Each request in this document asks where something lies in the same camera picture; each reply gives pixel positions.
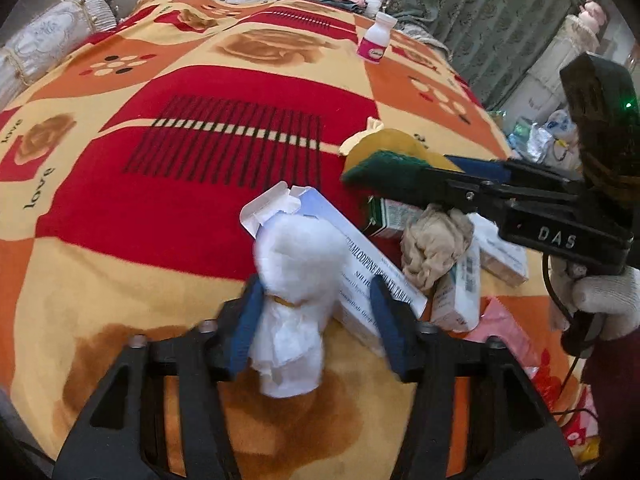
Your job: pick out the long white medicine box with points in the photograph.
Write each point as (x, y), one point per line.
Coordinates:
(370, 260)

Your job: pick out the yellow green sponge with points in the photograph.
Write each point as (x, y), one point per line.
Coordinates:
(395, 152)

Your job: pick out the person's right forearm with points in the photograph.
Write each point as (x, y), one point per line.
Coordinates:
(617, 400)

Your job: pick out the grey embroidered bolster pillow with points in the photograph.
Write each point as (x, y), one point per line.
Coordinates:
(45, 35)

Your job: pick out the cream crumpled wrapper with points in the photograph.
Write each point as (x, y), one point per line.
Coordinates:
(372, 125)

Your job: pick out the red orange printed blanket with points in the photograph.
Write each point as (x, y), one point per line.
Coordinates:
(200, 85)

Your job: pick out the red patterned plastic bag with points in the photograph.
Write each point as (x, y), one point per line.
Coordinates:
(575, 435)

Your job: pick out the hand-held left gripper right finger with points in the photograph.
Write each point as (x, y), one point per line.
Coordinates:
(387, 320)

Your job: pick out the crumpled beige tissue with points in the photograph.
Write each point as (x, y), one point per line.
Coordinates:
(435, 245)

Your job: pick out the green patterned curtain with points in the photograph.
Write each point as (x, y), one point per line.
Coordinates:
(475, 10)

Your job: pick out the white cotton wad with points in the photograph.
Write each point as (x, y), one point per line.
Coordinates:
(300, 260)

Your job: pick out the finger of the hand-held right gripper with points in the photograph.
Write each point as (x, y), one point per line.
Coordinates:
(480, 167)
(460, 192)

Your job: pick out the cream carved cabinet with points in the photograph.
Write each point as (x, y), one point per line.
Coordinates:
(555, 65)

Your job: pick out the white bottle with pink label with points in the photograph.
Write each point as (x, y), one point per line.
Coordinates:
(375, 42)

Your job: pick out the blue white vase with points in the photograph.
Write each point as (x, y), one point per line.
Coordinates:
(560, 121)

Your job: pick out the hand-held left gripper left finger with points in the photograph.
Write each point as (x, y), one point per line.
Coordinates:
(247, 320)

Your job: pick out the pink packet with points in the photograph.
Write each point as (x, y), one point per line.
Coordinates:
(505, 335)

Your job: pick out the white box with brown edge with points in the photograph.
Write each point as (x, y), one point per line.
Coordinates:
(505, 260)

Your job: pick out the small white box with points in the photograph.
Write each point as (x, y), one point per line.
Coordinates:
(457, 302)

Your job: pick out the person's right hand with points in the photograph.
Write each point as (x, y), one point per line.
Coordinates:
(610, 300)

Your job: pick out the green printed box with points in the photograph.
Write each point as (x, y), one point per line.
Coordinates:
(395, 217)

